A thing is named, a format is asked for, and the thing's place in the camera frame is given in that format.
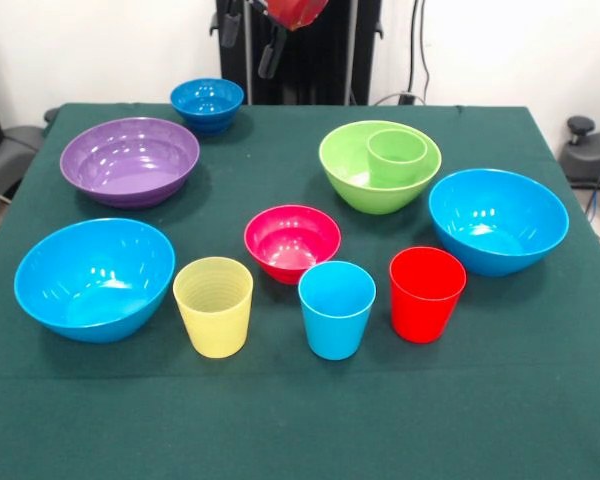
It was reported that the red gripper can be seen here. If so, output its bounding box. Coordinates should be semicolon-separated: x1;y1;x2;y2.
220;0;330;81

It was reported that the small dark blue bowl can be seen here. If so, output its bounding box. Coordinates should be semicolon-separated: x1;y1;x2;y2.
169;77;245;137

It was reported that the purple bowl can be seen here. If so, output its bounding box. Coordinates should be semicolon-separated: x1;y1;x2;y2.
59;116;201;210

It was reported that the green bowl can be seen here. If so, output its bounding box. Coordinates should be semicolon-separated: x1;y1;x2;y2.
318;119;443;216

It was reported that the large light blue bowl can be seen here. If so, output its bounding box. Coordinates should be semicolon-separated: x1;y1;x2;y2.
427;168;571;278
13;217;177;344

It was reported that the pink bowl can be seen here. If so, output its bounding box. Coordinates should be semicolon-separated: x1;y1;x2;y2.
243;204;343;286

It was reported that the yellow cup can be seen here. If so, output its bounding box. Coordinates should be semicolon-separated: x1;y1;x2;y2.
172;256;255;359

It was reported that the light blue cup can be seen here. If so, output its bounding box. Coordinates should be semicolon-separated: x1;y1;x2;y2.
297;260;377;361

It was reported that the red cup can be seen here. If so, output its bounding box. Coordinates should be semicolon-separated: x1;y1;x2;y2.
389;246;468;345

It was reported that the dark green tablecloth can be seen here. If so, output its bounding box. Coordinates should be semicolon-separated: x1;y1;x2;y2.
0;102;600;480

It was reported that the black wall cable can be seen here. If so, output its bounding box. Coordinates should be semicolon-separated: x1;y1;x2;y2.
369;0;431;106

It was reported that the grey pedestal foot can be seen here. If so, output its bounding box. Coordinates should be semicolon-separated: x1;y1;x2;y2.
558;115;600;184
0;124;47;201

